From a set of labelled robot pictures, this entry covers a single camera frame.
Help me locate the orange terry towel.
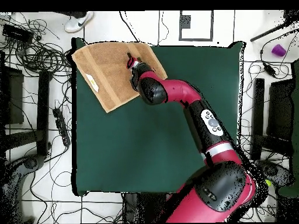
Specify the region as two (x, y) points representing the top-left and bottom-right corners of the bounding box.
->
(71, 41), (168, 114)

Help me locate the person's foot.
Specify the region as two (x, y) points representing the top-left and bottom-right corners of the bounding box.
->
(64, 11), (95, 34)

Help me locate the dark green table cloth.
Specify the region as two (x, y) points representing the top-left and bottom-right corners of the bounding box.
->
(71, 37), (246, 197)

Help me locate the black power strip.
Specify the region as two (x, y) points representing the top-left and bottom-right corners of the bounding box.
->
(53, 107), (71, 147)

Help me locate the black stand bar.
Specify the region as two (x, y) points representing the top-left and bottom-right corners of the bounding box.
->
(36, 70), (51, 156)
(250, 78), (265, 161)

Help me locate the black electronics box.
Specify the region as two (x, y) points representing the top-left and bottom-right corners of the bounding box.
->
(1, 23), (35, 44)

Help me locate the black panel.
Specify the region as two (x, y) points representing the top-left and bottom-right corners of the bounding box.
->
(0, 66), (25, 125)
(266, 78), (295, 142)

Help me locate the black power adapter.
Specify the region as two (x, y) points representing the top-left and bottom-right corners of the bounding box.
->
(262, 61), (278, 78)

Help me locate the black rod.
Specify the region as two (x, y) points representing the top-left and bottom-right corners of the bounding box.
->
(249, 18), (295, 43)

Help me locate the purple cup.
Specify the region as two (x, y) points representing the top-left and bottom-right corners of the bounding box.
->
(271, 44), (287, 58)

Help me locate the black square floor frame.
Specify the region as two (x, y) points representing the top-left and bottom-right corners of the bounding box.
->
(179, 10), (214, 42)

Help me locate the black cable tangle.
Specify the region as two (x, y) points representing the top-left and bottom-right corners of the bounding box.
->
(0, 18), (73, 75)

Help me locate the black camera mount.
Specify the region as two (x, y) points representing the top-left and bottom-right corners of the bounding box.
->
(255, 159), (294, 187)
(0, 153), (46, 222)

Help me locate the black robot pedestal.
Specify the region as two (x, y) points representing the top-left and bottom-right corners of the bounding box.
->
(121, 192), (170, 223)

